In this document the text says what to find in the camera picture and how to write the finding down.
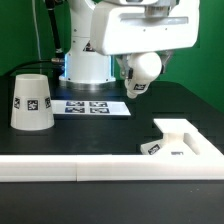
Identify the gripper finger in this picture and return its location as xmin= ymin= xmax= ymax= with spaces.
xmin=116 ymin=55 xmax=133 ymax=79
xmin=161 ymin=50 xmax=174 ymax=74

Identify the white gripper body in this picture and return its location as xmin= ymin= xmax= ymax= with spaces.
xmin=90 ymin=0 xmax=200 ymax=55

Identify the white lamp bulb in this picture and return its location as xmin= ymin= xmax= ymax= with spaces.
xmin=125 ymin=52 xmax=162 ymax=99

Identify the white lamp base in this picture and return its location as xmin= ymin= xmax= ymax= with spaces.
xmin=140 ymin=118 xmax=197 ymax=156

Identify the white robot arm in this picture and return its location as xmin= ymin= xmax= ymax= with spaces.
xmin=60 ymin=0 xmax=200 ymax=94

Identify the white lamp shade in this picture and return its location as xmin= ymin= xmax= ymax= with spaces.
xmin=11 ymin=74 xmax=54 ymax=131

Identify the white tag sheet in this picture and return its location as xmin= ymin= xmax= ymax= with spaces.
xmin=51 ymin=100 xmax=131 ymax=116

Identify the white L-shaped fence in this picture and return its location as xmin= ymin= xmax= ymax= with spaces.
xmin=0 ymin=128 xmax=224 ymax=182

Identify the black cable hose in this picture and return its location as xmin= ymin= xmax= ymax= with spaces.
xmin=5 ymin=0 xmax=66 ymax=77

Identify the white thin cable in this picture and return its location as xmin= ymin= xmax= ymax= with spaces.
xmin=31 ymin=0 xmax=42 ymax=62

